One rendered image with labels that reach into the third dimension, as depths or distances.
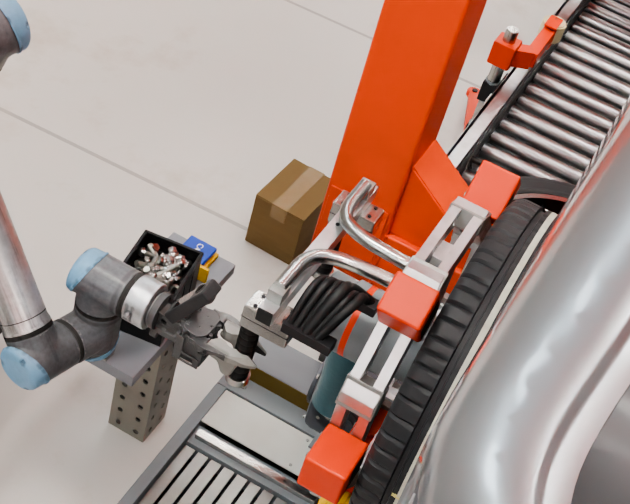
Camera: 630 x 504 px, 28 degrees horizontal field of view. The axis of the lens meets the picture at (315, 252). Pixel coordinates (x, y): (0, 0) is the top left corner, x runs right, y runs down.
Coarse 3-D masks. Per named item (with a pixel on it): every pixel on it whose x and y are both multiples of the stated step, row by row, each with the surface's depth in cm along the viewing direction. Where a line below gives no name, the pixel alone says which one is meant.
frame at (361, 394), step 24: (456, 216) 212; (480, 216) 212; (432, 240) 205; (456, 240) 236; (480, 240) 225; (408, 264) 200; (456, 264) 206; (384, 336) 201; (360, 360) 198; (360, 384) 198; (384, 384) 197; (336, 408) 201; (360, 408) 198; (384, 408) 247; (360, 432) 202
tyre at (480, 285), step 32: (512, 224) 204; (480, 256) 197; (512, 256) 199; (480, 288) 194; (512, 288) 194; (448, 320) 192; (480, 320) 192; (448, 352) 191; (416, 384) 191; (448, 384) 190; (416, 416) 191; (384, 448) 194; (416, 448) 192; (384, 480) 196
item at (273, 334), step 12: (252, 300) 210; (252, 312) 209; (288, 312) 210; (240, 324) 212; (252, 324) 211; (264, 324) 209; (276, 324) 208; (264, 336) 211; (276, 336) 210; (288, 336) 209
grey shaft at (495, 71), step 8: (512, 32) 371; (504, 40) 374; (512, 40) 373; (496, 72) 380; (488, 80) 384; (496, 80) 382; (480, 88) 386; (488, 88) 384; (496, 88) 381; (480, 96) 387; (480, 104) 389
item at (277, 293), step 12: (312, 252) 213; (324, 252) 213; (336, 252) 214; (300, 264) 210; (312, 264) 213; (336, 264) 214; (348, 264) 214; (360, 264) 213; (372, 264) 214; (288, 276) 207; (372, 276) 213; (384, 276) 213; (276, 288) 206; (288, 288) 206; (276, 300) 206
